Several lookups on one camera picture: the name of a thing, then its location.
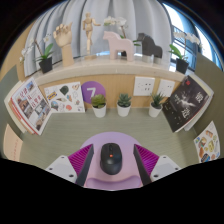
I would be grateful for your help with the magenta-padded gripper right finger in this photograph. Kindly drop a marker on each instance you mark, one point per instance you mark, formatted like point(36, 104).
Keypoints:
point(166, 164)

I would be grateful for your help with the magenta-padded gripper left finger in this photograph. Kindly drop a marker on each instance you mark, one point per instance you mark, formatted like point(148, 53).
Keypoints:
point(61, 165)

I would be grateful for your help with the black computer mouse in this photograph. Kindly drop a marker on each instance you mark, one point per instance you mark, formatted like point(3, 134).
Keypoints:
point(111, 159)

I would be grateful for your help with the purple mouse pad with wrist rest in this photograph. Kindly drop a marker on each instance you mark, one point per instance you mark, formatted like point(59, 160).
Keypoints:
point(110, 136)

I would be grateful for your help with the white food sticker sheet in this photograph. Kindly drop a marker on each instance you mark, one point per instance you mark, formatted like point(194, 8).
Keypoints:
point(207, 143)

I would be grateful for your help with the beige card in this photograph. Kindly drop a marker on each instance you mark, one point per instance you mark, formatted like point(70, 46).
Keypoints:
point(12, 145)

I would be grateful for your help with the spiky succulent in white pot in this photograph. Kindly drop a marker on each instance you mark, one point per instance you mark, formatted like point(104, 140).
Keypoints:
point(155, 111)

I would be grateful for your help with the black-cover book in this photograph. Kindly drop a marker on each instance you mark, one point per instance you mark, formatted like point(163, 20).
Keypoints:
point(185, 105)

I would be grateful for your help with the round succulent in white pot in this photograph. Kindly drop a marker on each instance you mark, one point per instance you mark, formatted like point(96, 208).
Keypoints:
point(99, 111)

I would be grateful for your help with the photo-cover magazine with red edge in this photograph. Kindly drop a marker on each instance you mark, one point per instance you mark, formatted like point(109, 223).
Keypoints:
point(31, 106)

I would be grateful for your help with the white card with object stickers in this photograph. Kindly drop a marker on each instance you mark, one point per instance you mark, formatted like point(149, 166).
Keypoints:
point(65, 97)

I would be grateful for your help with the rosette succulent in white pot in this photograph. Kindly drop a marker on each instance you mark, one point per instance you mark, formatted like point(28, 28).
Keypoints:
point(123, 110)

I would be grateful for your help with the round purple number sign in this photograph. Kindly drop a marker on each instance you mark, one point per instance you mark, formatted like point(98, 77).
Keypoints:
point(91, 90)

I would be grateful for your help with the white orchid in black pot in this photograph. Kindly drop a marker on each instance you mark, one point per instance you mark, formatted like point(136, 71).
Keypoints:
point(182, 66)
point(46, 65)
point(116, 21)

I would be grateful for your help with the wooden desk back shelf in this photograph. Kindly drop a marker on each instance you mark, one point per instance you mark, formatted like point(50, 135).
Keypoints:
point(116, 70)

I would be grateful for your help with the black horse figurine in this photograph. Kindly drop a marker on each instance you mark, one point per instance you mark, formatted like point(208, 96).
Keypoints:
point(150, 46)

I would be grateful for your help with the wooden hand model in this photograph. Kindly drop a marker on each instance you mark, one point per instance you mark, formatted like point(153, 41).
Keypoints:
point(64, 38)

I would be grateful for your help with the pink horse figurine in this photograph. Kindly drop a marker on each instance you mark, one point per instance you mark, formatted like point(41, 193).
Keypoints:
point(119, 45)

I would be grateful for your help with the window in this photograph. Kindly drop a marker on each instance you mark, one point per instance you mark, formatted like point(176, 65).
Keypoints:
point(196, 33)

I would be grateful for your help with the wooden artist mannequin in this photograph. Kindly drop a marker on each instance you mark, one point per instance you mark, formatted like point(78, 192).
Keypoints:
point(88, 31)

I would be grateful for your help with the grey curtain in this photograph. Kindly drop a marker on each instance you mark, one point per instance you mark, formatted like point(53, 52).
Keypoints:
point(140, 16)

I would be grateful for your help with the white wall socket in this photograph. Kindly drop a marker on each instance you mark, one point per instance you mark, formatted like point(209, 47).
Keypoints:
point(144, 86)
point(166, 88)

